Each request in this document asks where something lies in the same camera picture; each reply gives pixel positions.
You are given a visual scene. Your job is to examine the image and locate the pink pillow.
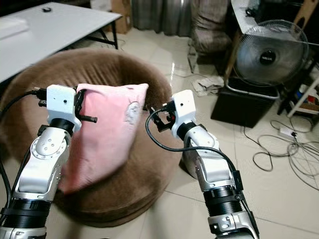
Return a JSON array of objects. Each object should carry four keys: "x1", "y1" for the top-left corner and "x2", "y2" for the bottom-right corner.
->
[{"x1": 57, "y1": 82, "x2": 150, "y2": 194}]

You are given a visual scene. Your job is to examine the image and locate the brown round sofa chair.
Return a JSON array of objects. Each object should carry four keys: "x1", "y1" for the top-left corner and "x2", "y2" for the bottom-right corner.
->
[{"x1": 1, "y1": 48, "x2": 182, "y2": 227}]

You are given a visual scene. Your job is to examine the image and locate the crumpled paper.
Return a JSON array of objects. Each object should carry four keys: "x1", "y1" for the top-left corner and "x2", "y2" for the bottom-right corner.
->
[{"x1": 192, "y1": 76, "x2": 225, "y2": 96}]

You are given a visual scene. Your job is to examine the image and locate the white table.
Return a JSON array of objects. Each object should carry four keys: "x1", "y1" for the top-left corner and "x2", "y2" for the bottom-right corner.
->
[{"x1": 0, "y1": 2, "x2": 123, "y2": 83}]

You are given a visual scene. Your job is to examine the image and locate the black box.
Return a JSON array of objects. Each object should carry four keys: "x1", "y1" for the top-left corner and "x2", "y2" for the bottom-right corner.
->
[{"x1": 210, "y1": 85, "x2": 280, "y2": 129}]

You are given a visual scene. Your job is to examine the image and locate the cardboard box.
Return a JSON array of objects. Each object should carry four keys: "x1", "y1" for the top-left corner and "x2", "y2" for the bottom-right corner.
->
[{"x1": 110, "y1": 0, "x2": 133, "y2": 34}]

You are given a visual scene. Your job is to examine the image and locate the flat white box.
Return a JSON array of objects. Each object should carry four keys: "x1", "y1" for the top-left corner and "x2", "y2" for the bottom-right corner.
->
[{"x1": 0, "y1": 17, "x2": 29, "y2": 39}]

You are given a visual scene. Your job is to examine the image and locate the grey-brown cushion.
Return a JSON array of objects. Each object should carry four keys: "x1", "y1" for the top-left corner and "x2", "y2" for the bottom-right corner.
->
[{"x1": 189, "y1": 0, "x2": 232, "y2": 55}]

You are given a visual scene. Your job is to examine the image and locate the grey curtain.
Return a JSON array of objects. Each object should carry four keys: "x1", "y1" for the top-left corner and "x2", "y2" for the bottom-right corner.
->
[{"x1": 130, "y1": 0, "x2": 192, "y2": 36}]

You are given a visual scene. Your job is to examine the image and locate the white power strip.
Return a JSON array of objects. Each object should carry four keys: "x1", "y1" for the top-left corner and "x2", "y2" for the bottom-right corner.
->
[{"x1": 279, "y1": 125, "x2": 300, "y2": 139}]

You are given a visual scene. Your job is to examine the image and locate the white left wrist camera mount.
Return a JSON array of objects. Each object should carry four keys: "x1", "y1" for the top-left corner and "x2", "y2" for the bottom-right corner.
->
[{"x1": 46, "y1": 85, "x2": 78, "y2": 131}]

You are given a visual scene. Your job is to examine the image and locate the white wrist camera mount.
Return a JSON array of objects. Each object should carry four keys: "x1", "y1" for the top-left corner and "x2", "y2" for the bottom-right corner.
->
[
  {"x1": 168, "y1": 90, "x2": 195, "y2": 137},
  {"x1": 46, "y1": 85, "x2": 78, "y2": 131}
]

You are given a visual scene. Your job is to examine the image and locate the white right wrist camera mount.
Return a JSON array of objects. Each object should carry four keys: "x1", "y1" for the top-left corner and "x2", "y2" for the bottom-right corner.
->
[{"x1": 168, "y1": 90, "x2": 195, "y2": 137}]

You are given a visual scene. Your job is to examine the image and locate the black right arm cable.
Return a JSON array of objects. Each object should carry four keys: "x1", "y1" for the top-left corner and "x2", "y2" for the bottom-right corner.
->
[{"x1": 146, "y1": 106, "x2": 242, "y2": 200}]

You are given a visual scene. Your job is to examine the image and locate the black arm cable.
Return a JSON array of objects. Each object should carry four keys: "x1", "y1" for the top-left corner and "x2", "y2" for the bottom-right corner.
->
[
  {"x1": 146, "y1": 106, "x2": 242, "y2": 200},
  {"x1": 0, "y1": 89, "x2": 50, "y2": 200}
]

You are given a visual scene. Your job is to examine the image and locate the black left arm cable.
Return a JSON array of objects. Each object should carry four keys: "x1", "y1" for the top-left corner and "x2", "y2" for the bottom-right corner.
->
[{"x1": 0, "y1": 89, "x2": 50, "y2": 200}]

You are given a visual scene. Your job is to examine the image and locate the loose floor cables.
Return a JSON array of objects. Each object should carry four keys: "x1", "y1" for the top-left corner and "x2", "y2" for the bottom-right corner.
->
[{"x1": 244, "y1": 117, "x2": 319, "y2": 190}]

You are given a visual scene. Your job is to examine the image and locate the round wire-cage fan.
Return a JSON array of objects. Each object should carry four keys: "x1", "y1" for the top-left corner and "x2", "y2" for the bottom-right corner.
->
[{"x1": 235, "y1": 20, "x2": 310, "y2": 86}]

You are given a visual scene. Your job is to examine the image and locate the white rack frame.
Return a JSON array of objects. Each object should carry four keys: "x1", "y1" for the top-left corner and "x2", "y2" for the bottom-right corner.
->
[{"x1": 287, "y1": 70, "x2": 319, "y2": 118}]

